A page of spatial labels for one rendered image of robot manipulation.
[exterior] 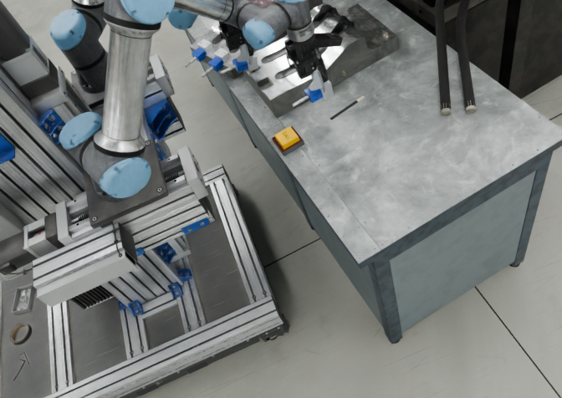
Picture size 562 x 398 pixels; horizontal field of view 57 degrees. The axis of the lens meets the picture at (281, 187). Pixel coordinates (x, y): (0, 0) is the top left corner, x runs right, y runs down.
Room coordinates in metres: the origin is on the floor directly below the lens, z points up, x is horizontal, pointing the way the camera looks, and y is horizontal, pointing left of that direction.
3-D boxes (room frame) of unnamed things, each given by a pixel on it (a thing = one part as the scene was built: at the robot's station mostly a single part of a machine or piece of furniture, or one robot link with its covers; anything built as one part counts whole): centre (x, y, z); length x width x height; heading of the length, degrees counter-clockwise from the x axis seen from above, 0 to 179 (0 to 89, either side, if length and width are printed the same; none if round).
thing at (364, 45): (1.44, -0.31, 0.87); 0.50 x 0.26 x 0.14; 99
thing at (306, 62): (1.18, -0.21, 1.09); 0.09 x 0.08 x 0.12; 101
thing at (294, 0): (1.18, -0.22, 1.25); 0.09 x 0.08 x 0.11; 114
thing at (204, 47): (1.71, 0.10, 0.85); 0.13 x 0.05 x 0.05; 116
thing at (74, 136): (1.04, 0.40, 1.20); 0.13 x 0.12 x 0.14; 24
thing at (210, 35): (1.78, -0.17, 0.85); 0.50 x 0.26 x 0.11; 116
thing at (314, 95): (1.18, -0.20, 0.93); 0.13 x 0.05 x 0.05; 101
